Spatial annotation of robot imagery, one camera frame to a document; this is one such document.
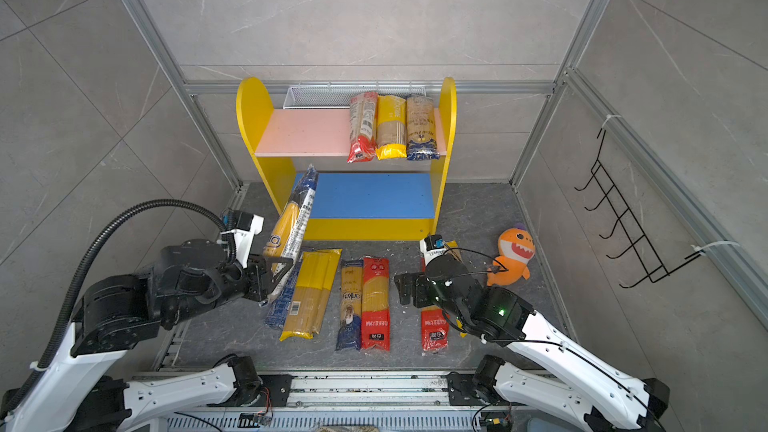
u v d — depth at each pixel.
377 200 1.00
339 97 0.98
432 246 0.59
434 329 0.81
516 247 0.92
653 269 0.58
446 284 0.47
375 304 0.86
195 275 0.36
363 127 0.70
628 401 0.39
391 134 0.70
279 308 0.84
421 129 0.73
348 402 0.73
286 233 0.54
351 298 0.86
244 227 0.47
